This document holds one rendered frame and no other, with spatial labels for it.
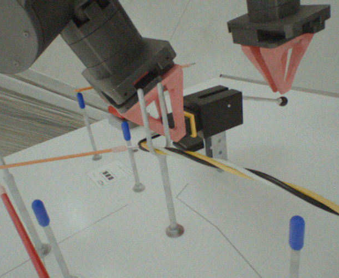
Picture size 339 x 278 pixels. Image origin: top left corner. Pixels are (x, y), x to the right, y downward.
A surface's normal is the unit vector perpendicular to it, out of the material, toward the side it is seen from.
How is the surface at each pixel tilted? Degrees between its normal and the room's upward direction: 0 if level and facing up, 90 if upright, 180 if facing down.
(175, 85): 101
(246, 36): 48
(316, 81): 0
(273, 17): 55
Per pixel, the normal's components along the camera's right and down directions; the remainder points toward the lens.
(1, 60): -0.14, 0.69
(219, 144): 0.47, 0.33
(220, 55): -0.71, -0.25
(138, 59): -0.50, -0.67
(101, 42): 0.22, 0.52
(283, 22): -0.27, -0.82
